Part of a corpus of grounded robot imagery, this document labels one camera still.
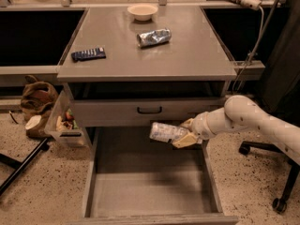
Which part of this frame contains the open grey middle drawer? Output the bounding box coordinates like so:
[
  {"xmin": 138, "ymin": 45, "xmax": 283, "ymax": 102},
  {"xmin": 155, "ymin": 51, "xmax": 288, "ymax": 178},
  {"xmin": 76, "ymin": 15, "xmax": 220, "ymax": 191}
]
[{"xmin": 66, "ymin": 127, "xmax": 238, "ymax": 225}]

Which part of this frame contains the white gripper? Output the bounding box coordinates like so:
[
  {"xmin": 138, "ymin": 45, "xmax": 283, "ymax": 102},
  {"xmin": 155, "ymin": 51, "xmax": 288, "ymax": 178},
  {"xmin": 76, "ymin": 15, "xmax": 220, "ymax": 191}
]
[{"xmin": 172, "ymin": 112, "xmax": 210, "ymax": 148}]

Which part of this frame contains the grey drawer cabinet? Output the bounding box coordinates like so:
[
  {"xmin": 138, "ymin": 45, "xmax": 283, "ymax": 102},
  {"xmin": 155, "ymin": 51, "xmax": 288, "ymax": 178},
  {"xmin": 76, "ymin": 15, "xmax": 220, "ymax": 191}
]
[{"xmin": 58, "ymin": 6, "xmax": 236, "ymax": 128}]

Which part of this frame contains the white bowl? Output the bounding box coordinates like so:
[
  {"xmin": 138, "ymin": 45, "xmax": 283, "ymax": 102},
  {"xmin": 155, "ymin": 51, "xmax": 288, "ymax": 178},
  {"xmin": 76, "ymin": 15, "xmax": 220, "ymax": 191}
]
[{"xmin": 127, "ymin": 4, "xmax": 158, "ymax": 22}]

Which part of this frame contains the clear plastic bin with items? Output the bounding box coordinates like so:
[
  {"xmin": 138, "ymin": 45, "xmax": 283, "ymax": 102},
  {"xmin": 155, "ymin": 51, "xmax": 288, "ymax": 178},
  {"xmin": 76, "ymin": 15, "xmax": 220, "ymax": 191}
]
[{"xmin": 45, "ymin": 91, "xmax": 87, "ymax": 147}]

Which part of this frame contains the black office chair base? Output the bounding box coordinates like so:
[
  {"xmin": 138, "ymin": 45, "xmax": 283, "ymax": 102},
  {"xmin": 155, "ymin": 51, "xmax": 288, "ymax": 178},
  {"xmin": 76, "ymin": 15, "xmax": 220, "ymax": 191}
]
[{"xmin": 238, "ymin": 141, "xmax": 300, "ymax": 215}]

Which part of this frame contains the brown paper bag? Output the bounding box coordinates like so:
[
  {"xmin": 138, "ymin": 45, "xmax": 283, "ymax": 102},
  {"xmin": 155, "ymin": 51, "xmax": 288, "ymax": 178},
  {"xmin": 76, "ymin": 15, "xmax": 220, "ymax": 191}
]
[{"xmin": 21, "ymin": 75, "xmax": 58, "ymax": 138}]

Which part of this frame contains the blue plastic bottle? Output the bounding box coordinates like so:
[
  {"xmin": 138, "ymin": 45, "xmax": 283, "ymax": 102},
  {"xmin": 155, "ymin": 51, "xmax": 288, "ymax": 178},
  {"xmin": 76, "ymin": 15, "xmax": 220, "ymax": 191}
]
[{"xmin": 149, "ymin": 122, "xmax": 188, "ymax": 143}]

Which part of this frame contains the closed top drawer black handle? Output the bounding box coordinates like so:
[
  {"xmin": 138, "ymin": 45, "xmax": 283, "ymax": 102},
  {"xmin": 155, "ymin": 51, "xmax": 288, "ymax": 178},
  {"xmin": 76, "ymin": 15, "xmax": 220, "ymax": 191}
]
[{"xmin": 70, "ymin": 97, "xmax": 225, "ymax": 127}]

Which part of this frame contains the crushed silver can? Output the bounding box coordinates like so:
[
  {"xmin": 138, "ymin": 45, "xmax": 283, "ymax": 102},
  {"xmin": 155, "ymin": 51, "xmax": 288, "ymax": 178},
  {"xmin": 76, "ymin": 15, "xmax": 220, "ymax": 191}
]
[{"xmin": 137, "ymin": 28, "xmax": 172, "ymax": 48}]

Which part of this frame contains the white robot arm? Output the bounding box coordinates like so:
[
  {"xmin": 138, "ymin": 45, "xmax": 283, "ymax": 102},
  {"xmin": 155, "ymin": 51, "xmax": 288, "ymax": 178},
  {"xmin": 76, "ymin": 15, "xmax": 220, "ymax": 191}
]
[{"xmin": 172, "ymin": 95, "xmax": 300, "ymax": 165}]

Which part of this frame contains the black stand leg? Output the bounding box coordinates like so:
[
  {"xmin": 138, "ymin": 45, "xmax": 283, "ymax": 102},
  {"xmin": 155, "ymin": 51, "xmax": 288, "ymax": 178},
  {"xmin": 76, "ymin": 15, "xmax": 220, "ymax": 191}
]
[{"xmin": 0, "ymin": 138, "xmax": 50, "ymax": 196}]

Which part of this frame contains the dark blue snack bar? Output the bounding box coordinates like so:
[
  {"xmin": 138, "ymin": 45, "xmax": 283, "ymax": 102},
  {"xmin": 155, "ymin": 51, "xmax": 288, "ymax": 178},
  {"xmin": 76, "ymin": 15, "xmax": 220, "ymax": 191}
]
[{"xmin": 71, "ymin": 47, "xmax": 106, "ymax": 62}]

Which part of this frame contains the grey hanging cable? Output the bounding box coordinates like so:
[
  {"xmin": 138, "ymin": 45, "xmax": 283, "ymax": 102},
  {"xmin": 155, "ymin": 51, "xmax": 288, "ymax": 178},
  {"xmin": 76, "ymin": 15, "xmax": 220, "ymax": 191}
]
[{"xmin": 231, "ymin": 0, "xmax": 287, "ymax": 94}]

